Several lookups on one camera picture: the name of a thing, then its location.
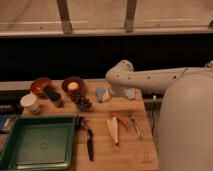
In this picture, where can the yellow apple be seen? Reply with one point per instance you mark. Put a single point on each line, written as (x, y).
(73, 86)

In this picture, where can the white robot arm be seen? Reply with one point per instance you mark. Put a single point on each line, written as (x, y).
(186, 114)

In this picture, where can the light blue crumpled cloth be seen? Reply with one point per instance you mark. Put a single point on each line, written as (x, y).
(129, 93)

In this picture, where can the purple bowl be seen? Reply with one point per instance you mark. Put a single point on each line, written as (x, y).
(79, 80)

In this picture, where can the dark grape bunch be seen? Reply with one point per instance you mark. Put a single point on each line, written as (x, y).
(82, 103)

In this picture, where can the orange carrot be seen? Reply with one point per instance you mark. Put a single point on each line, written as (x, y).
(122, 120)

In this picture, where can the metal spoon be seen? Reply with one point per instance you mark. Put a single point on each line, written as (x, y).
(136, 127)

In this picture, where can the dark pepper grinder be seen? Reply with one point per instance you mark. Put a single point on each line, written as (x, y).
(54, 97)

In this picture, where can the black knife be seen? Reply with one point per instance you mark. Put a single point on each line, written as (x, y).
(89, 134)

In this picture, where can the red bowl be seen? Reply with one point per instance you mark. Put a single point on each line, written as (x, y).
(37, 86)

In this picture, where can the white paper cup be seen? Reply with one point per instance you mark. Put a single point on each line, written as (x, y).
(29, 102)

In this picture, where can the green plastic tray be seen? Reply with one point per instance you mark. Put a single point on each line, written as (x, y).
(39, 144)

